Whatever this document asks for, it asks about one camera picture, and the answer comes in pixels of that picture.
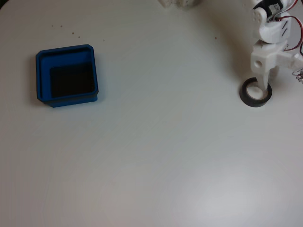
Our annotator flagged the black tape roll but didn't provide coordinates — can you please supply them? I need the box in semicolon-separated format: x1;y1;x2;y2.
239;77;273;107

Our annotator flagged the blue square box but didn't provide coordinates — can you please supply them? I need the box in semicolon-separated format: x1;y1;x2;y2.
35;44;99;109

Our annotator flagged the red cable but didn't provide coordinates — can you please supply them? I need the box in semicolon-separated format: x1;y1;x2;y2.
268;0;303;52

